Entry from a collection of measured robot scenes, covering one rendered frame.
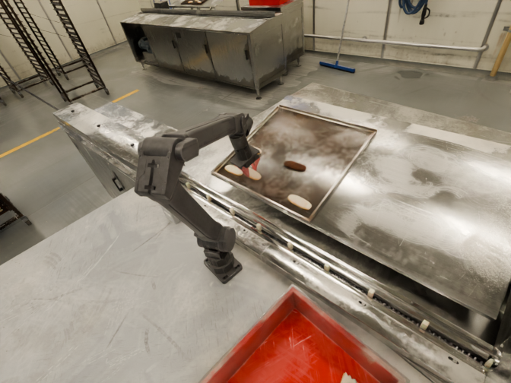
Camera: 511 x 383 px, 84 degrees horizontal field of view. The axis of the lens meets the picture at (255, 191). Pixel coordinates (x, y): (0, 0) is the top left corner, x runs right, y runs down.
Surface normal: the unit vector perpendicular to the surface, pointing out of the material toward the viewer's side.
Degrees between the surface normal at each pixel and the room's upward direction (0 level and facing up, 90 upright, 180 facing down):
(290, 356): 0
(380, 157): 10
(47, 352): 0
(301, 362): 0
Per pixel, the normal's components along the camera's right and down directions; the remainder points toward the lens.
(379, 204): -0.26, -0.61
